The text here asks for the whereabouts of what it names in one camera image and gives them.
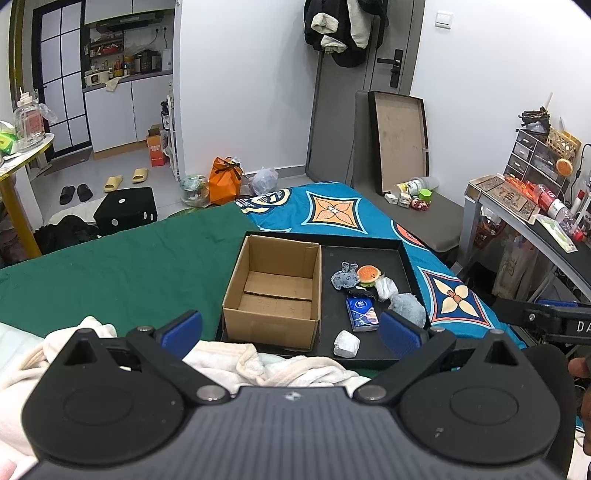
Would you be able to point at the left yellow slipper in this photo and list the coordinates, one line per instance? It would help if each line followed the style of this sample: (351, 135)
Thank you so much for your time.
(112, 183)

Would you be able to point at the white stuffing plastic bag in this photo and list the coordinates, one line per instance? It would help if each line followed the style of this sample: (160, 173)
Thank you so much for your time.
(386, 288)

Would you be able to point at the green blanket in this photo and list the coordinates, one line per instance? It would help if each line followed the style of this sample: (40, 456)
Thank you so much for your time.
(144, 276)

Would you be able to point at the red small toy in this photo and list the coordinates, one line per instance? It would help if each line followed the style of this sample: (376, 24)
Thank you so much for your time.
(419, 204)

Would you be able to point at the clear bag with items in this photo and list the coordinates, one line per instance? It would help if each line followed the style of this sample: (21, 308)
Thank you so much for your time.
(194, 191)

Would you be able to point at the white fluffy towel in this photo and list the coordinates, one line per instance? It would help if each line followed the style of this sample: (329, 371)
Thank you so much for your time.
(26, 357)

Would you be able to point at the blue tissue pack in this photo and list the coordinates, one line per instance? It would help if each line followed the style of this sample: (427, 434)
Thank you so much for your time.
(362, 314)

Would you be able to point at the yellow leg table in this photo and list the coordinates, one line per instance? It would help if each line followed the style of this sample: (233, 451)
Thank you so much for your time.
(18, 196)

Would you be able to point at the small drawer organizer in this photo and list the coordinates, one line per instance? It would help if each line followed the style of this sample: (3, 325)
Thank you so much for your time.
(533, 161)

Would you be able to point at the black grid sliding door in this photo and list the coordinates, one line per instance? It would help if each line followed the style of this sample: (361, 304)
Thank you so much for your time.
(57, 74)

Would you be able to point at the black shallow tray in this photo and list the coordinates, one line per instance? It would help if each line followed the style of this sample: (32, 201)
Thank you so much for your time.
(388, 255)

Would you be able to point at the blue denim rabbit plush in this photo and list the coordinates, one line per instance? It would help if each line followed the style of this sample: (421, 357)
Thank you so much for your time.
(347, 277)

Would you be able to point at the orange gift bag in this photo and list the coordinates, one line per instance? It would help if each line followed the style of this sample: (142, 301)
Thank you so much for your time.
(225, 180)

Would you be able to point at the yellow slipper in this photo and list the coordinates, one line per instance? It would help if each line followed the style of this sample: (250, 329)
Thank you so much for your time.
(139, 175)
(112, 183)

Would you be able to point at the black dotted fabric pouch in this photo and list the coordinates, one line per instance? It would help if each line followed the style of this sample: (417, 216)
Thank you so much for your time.
(359, 291)

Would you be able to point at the green small container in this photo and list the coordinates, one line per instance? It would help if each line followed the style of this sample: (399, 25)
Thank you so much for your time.
(426, 195)

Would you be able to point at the hanging black white clothes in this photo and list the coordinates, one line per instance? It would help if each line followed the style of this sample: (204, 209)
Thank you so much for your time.
(342, 29)

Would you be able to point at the black slipper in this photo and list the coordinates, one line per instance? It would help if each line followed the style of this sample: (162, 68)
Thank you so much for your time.
(84, 193)
(66, 195)

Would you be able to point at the black dice stool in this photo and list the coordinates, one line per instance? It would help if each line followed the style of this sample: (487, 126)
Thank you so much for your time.
(125, 209)

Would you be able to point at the grey side desk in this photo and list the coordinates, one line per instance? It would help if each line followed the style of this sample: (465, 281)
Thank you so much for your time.
(575, 266)

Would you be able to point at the white cup with print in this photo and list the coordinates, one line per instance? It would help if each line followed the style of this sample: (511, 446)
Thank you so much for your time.
(416, 184)

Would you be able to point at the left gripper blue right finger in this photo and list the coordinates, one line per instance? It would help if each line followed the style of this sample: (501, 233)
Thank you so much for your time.
(400, 336)

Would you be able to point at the small white packet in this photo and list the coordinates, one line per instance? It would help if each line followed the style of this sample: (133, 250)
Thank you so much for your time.
(346, 345)

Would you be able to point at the blue patterned blanket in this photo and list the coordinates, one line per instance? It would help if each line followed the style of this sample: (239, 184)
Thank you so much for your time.
(332, 208)

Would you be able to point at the orange burger plush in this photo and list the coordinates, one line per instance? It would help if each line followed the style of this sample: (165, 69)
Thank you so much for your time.
(368, 275)

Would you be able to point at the clear glass jar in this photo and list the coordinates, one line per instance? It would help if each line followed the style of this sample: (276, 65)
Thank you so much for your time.
(29, 122)

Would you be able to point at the brown cardboard box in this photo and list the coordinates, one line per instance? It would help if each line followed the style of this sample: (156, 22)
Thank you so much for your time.
(274, 294)

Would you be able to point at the left black slipper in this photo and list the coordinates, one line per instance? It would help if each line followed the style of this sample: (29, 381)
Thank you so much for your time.
(66, 195)

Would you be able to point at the white kitchen cabinet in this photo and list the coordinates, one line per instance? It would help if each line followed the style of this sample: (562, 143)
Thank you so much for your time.
(124, 116)

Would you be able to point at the white small box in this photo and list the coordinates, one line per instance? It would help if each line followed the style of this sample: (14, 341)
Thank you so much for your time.
(391, 198)

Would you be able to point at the black clothes pile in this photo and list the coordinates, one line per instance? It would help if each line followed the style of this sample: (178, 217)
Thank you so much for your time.
(71, 230)

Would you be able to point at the black framed board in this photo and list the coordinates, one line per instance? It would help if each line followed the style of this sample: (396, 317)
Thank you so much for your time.
(399, 134)

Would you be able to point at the grey pink fluffy plush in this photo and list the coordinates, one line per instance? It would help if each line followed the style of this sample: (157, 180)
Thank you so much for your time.
(408, 306)

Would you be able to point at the right black slipper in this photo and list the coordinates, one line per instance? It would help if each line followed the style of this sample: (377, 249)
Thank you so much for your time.
(84, 193)

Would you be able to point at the orange cardboard box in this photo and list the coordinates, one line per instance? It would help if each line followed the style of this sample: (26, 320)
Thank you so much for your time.
(157, 156)

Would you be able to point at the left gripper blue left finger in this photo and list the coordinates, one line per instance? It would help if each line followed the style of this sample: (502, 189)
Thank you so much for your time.
(179, 336)

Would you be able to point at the right yellow slipper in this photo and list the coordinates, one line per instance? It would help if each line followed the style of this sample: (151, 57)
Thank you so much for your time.
(139, 175)

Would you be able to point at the grey door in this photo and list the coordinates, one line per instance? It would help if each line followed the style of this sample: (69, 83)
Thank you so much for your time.
(389, 67)

